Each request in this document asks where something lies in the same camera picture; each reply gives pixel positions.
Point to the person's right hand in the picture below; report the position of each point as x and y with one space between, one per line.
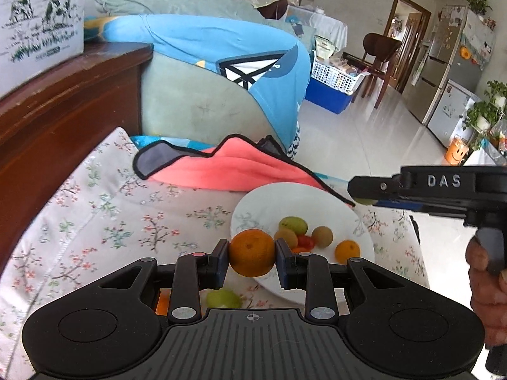
489 301

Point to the green potted plant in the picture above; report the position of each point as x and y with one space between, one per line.
485 111

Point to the pink towel with black trim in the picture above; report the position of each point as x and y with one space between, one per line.
222 170

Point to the pale green sofa cushion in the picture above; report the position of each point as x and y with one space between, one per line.
190 107

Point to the silver fridge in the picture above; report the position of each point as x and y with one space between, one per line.
455 51

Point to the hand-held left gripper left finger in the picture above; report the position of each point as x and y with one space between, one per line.
222 264

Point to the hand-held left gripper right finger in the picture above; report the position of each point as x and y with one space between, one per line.
281 264

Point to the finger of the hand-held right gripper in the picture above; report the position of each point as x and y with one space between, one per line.
427 207
372 188

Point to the small white fridge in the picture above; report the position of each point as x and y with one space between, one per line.
451 111

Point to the white green bag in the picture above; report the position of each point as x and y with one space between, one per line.
325 47

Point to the red cherry tomato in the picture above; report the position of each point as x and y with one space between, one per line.
305 241

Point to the small brown kiwi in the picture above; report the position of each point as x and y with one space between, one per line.
322 236
285 238

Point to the table with white cloth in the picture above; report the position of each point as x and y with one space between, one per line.
324 25

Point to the blue plastic bin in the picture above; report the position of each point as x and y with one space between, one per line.
326 97

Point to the white plate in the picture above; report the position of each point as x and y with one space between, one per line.
269 206

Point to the small orange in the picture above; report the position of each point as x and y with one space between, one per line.
163 304
301 250
347 251
251 252

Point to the orange smiley pot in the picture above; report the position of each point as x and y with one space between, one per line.
456 152

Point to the light blue patterned cushion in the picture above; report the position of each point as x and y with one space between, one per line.
158 140

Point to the floral cloth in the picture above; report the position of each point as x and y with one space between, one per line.
99 213

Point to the wooden door frame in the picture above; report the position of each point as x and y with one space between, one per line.
412 12

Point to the white printed carton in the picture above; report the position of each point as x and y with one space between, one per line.
39 27

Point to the white plastic basket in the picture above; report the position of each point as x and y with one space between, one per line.
336 77

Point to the green plant on fridge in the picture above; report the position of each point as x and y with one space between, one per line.
479 3

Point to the brown wooden cabinet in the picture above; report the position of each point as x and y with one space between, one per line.
59 126

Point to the brown wooden chair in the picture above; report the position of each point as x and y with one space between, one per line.
380 49

